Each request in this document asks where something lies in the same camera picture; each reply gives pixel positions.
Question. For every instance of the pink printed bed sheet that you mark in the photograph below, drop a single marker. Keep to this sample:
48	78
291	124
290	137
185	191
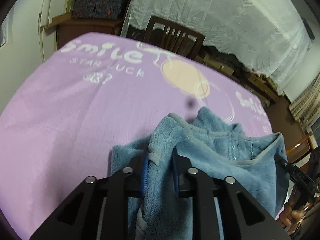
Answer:
62	117

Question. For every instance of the person's right hand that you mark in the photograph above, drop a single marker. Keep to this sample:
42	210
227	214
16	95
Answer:
291	216

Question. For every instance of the brown wooden cabinet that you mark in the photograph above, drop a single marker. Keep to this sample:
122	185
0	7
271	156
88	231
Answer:
75	32

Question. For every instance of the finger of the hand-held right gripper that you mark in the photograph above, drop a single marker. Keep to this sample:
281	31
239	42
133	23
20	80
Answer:
297	175

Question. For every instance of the beige checked curtain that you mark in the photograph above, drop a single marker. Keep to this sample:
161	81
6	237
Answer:
305	102

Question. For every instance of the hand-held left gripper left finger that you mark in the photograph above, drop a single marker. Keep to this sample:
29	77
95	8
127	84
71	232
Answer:
144	177

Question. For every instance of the wooden shelf with flat boxes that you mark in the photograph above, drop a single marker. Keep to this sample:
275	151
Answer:
237	67

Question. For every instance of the white leaning boards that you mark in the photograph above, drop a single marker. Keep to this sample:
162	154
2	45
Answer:
48	5

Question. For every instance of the light wooden armchair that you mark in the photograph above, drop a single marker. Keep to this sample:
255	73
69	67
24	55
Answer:
300	147

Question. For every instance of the blue fleece zip jacket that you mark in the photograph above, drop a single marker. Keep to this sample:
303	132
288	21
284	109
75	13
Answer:
212	160

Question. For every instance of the dark wooden chair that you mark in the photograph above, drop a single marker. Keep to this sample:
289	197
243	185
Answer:
152	30

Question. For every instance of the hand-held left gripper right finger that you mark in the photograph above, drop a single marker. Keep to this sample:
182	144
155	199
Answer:
175	177

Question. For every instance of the white lace curtain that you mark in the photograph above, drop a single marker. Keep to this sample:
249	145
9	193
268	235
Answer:
225	17

